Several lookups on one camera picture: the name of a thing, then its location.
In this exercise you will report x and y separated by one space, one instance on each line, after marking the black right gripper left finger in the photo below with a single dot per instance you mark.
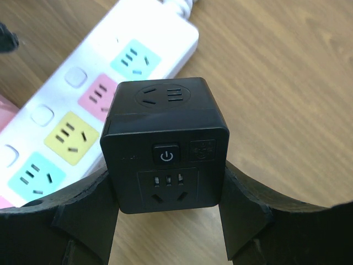
74 225

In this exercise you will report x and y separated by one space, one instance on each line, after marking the pink cube socket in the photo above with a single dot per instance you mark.
8 111

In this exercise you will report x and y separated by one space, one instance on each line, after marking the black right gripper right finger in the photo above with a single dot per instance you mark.
263 226

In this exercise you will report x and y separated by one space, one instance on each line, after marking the black cube socket adapter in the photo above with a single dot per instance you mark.
165 144

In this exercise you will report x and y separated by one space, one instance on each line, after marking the white multicolour power strip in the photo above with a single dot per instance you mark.
53 141

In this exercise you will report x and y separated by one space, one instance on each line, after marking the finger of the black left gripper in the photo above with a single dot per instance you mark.
8 40

